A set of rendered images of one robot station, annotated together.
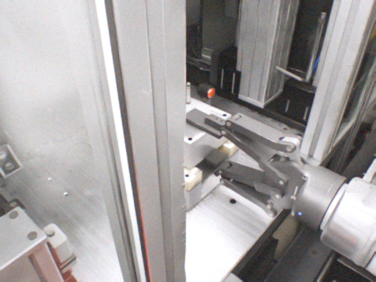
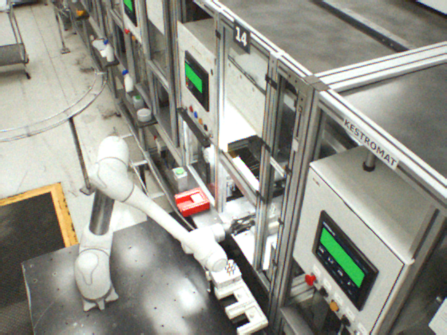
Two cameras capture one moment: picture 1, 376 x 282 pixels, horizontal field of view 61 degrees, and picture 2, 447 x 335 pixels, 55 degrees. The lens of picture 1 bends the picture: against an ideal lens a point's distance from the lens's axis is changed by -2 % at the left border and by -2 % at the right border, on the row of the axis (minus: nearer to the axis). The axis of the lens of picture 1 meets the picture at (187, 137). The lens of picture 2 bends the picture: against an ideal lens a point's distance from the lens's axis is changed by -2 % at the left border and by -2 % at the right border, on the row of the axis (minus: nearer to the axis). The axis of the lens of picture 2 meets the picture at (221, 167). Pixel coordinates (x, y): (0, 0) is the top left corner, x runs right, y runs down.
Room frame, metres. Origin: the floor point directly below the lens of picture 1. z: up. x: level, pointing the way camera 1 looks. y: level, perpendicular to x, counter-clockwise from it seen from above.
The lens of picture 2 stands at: (0.78, -1.48, 2.66)
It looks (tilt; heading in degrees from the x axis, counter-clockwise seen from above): 41 degrees down; 112
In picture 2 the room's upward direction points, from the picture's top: 1 degrees clockwise
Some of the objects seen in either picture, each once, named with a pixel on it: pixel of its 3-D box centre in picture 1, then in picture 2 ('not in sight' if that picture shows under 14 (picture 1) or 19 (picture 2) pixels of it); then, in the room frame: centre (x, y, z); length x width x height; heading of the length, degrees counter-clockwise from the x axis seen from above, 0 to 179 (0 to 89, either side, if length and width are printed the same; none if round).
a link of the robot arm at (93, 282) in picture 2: not in sight; (91, 271); (-0.29, -0.55, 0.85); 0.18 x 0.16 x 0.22; 119
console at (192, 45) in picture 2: not in sight; (218, 78); (0.06, 0.23, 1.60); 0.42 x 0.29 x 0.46; 138
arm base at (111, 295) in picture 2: not in sight; (97, 292); (-0.27, -0.57, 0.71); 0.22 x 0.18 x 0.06; 138
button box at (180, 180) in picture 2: not in sight; (181, 179); (-0.11, 0.12, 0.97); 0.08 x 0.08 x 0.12; 48
